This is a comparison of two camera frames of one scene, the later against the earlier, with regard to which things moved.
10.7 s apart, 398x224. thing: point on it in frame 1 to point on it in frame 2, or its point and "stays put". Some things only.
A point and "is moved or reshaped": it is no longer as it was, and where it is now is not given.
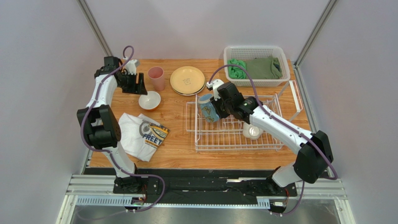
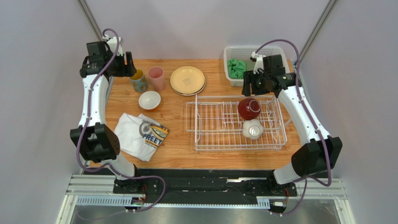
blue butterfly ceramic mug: (207, 108) is moved or reshaped
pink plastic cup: (156, 74) stays put
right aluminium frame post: (316, 31) stays put
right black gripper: (222, 106) to (249, 83)
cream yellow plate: (187, 80) stays put
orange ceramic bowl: (150, 101) stays put
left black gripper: (138, 88) to (128, 71)
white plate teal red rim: (192, 94) stays put
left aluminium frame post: (94, 26) stays put
